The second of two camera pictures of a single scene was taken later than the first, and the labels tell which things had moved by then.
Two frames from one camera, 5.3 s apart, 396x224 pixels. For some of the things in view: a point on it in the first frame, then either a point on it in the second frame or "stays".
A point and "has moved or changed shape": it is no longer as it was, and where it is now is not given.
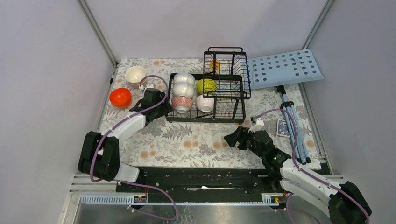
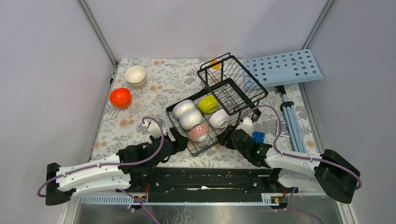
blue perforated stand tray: (287, 68) stays
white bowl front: (206, 105) to (219, 119)
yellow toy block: (217, 65) stays
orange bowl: (120, 97) stays
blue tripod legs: (300, 147) stays
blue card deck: (282, 129) stays
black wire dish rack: (216, 96) has moved or changed shape
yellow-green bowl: (206, 86) to (208, 104)
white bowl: (183, 88) to (189, 118)
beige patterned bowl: (134, 74) stays
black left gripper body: (163, 108) to (178, 145)
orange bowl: (122, 100) stays
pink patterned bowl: (182, 104) to (199, 133)
